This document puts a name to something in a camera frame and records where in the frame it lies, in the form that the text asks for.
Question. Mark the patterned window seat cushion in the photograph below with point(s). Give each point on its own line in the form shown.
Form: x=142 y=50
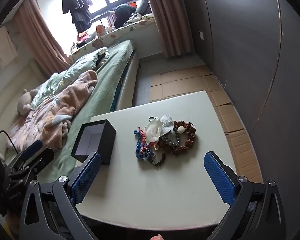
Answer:
x=120 y=31

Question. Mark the clear plastic bag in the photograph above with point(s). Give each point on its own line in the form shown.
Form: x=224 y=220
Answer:
x=168 y=122
x=153 y=130

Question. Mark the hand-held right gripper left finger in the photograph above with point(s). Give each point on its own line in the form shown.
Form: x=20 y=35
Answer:
x=86 y=177

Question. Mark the beige plush toy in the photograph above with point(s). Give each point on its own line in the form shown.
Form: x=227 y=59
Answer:
x=23 y=105

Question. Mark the pink toy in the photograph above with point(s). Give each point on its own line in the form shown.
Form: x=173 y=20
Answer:
x=82 y=37

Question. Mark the white pendant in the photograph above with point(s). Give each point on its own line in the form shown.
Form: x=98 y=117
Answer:
x=181 y=130

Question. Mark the person's right hand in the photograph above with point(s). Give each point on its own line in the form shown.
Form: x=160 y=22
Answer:
x=158 y=237

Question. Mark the hanging dark clothes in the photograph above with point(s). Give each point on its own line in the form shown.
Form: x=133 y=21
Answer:
x=75 y=0

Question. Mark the black bag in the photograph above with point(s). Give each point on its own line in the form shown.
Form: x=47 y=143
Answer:
x=122 y=13

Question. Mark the bed with green sheet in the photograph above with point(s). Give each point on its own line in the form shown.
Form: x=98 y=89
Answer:
x=107 y=80

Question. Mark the green floral quilt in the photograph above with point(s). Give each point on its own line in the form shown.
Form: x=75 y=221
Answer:
x=72 y=72

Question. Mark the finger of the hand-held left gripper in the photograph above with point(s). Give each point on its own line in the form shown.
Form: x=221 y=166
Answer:
x=46 y=156
x=31 y=148

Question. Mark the black jewelry box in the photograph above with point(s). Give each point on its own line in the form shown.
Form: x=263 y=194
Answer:
x=110 y=135

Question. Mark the beige fleece blanket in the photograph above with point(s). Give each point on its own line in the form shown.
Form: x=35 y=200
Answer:
x=75 y=95

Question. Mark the pink-brown curtain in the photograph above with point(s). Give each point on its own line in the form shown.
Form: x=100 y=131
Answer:
x=170 y=17
x=40 y=35

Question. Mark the white wall socket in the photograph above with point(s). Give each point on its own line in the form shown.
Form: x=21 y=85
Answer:
x=201 y=35

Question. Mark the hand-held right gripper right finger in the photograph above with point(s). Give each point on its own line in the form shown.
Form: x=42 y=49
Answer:
x=218 y=180

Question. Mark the flattened cardboard sheets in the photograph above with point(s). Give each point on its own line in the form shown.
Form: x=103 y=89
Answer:
x=180 y=82

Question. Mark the grey pillow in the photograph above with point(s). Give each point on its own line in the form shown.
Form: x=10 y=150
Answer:
x=142 y=3

